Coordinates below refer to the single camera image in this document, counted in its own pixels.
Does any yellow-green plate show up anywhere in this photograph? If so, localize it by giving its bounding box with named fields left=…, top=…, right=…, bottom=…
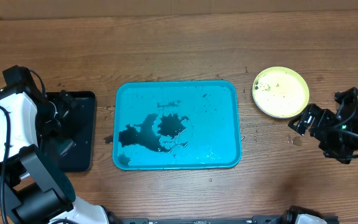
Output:
left=252, top=67, right=310, bottom=119

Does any dark green sponge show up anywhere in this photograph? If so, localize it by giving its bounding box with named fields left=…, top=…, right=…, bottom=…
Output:
left=58, top=139, right=76, bottom=156

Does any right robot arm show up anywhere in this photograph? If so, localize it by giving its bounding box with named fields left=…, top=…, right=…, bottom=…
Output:
left=288, top=87, right=358, bottom=164

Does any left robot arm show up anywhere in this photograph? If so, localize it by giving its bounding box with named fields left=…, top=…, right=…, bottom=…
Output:
left=0, top=87, right=117, bottom=223

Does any black rectangular water tray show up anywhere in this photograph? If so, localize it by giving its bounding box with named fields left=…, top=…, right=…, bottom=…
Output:
left=38, top=91, right=96, bottom=172

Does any teal plastic tray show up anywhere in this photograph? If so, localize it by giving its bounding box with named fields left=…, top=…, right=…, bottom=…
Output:
left=112, top=80, right=242, bottom=170

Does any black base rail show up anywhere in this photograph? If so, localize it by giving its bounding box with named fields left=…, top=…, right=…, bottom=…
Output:
left=116, top=205, right=340, bottom=224

